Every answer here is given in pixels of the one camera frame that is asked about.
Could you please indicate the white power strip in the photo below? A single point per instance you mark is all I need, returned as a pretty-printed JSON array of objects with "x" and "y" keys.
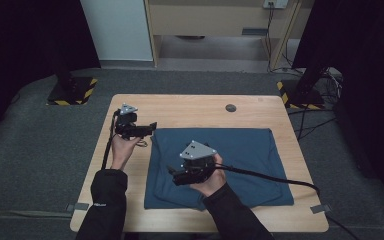
[{"x": 276, "y": 3}]

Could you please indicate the blue long-sleeved printed shirt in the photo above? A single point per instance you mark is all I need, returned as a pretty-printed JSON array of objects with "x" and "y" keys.
[{"x": 246, "y": 160}]

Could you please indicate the white cabinet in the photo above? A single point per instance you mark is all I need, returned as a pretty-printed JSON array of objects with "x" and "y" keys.
[{"x": 120, "y": 30}]

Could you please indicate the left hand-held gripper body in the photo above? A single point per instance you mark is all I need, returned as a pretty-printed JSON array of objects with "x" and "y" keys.
[{"x": 126, "y": 125}]

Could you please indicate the round grey table grommet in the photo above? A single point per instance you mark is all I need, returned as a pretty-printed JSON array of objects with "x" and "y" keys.
[{"x": 230, "y": 108}]

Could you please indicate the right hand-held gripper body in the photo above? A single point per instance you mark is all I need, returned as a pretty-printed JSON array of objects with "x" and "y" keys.
[{"x": 198, "y": 163}]

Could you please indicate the person's left hand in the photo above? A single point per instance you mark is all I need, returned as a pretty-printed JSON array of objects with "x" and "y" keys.
[{"x": 123, "y": 151}]

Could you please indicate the black curtain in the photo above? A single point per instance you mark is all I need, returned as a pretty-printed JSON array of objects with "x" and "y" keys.
[
  {"x": 366, "y": 83},
  {"x": 20, "y": 50}
]

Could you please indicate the black stand with striped base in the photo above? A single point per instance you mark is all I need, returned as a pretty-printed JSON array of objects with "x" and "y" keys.
[
  {"x": 71, "y": 91},
  {"x": 301, "y": 96}
]

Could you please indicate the light wooden desk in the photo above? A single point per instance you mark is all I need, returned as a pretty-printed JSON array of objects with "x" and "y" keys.
[{"x": 213, "y": 20}]

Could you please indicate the person's right hand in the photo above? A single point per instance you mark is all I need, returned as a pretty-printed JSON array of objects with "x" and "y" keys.
[{"x": 213, "y": 181}]

